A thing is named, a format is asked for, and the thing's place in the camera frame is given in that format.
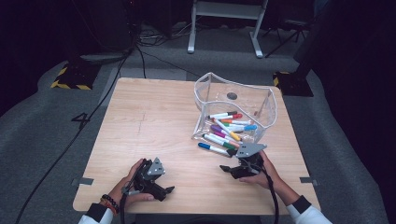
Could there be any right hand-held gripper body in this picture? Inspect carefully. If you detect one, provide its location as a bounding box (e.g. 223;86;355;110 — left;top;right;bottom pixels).
233;143;268;180

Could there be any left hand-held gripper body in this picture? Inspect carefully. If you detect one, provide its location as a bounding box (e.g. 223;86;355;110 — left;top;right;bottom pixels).
134;157;166;195

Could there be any pink cap marker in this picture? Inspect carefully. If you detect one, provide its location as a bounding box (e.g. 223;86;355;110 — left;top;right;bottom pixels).
207;133;241;148

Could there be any yellow cap marker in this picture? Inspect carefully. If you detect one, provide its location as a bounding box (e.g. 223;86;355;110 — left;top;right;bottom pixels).
214;118;242;142

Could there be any dark blue cap marker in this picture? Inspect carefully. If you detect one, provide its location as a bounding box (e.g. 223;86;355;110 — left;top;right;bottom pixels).
197;142;233;157

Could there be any light blue cap marker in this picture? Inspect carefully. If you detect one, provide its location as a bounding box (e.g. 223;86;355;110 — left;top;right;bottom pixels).
230;124;259;133

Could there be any magenta cap marker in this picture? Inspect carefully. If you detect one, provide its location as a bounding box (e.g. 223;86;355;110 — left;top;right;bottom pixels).
213;130;236;143

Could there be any dark green cap marker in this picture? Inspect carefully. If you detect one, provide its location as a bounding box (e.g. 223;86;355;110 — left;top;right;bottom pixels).
202;133;237;151

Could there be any purple cap marker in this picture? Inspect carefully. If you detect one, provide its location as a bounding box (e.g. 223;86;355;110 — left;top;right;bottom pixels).
210;124;233;136

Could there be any bright red cap marker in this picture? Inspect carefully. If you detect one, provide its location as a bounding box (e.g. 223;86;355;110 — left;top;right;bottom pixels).
218;113;244;121

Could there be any black cap marker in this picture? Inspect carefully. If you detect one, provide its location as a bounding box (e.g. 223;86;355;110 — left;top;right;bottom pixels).
207;110;238;120

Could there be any clear plastic pouch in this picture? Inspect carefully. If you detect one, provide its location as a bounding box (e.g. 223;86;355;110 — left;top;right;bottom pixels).
191;72;277;149

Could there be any person's left hand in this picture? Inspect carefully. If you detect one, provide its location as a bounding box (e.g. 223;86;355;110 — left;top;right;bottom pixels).
108;158;156;206

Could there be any person's right hand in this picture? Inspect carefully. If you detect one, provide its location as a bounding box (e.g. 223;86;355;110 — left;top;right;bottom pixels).
238;150;282;190

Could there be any grey tape strip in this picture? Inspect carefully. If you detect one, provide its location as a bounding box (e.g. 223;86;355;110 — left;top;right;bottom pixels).
70;176;95;187
299;176;319;187

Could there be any yellow black striped stand base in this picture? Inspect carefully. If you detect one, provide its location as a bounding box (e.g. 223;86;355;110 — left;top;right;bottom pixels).
273;70;315;98
49;62;102;91

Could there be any black tripod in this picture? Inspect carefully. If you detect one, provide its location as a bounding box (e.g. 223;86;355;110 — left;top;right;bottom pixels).
262;18;314;59

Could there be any white metal stand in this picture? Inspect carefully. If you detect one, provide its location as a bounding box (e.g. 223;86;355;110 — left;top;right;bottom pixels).
187;0;269;60

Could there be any dark equipment stand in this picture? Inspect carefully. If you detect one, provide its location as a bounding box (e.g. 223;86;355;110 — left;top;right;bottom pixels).
69;0;136;64

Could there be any left hand-held gripper cable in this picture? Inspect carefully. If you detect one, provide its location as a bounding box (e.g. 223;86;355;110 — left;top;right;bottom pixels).
120;178;142;224

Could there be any hand-held gripper cable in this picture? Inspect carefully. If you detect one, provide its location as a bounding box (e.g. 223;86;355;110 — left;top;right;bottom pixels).
120;178;142;224
246;158;279;224

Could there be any black bead bracelet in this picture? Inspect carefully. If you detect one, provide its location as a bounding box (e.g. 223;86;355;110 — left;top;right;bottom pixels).
101;193;120;215

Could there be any orange bracelet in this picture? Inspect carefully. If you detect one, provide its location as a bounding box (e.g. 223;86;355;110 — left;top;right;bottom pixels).
98;197;117;217

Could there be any right hand-held gripper cable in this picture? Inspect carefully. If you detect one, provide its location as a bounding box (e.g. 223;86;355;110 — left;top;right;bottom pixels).
246;158;279;224

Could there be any long black floor cable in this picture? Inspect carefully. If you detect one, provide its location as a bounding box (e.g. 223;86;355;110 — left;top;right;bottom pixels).
14;46;132;224

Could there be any thin black floor cable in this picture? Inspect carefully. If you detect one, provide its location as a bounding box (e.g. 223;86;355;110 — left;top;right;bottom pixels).
143;49;200;77

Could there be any short black floor cable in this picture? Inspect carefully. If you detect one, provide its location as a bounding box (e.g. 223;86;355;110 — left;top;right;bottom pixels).
135;45;148;79

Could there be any tangle of floor cables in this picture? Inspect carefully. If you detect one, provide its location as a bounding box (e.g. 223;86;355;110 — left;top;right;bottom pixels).
136;21;194;48

